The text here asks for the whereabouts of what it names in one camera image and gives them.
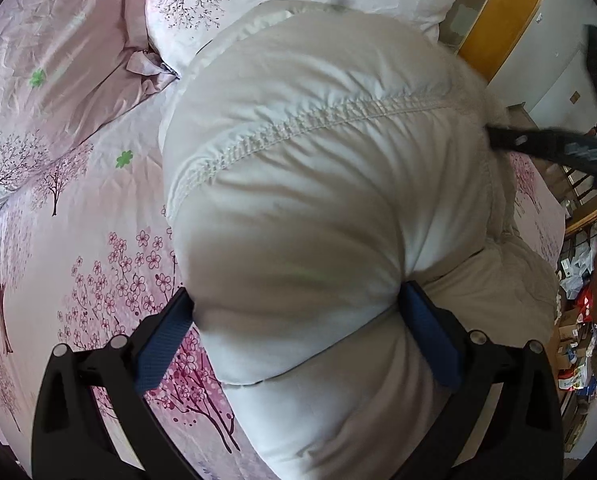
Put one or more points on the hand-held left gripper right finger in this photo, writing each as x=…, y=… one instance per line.
x=431, y=330

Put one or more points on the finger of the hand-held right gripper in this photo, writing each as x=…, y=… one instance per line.
x=553, y=142

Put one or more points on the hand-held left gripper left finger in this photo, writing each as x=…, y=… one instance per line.
x=166, y=340

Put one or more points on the white puffer jacket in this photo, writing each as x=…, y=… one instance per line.
x=318, y=200

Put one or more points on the wooden glass door cabinet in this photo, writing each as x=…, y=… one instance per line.
x=508, y=15

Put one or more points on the pink floral bed sheet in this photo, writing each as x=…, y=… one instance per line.
x=78, y=240

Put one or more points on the cluttered shelf of boxes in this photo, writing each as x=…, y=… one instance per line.
x=580, y=320

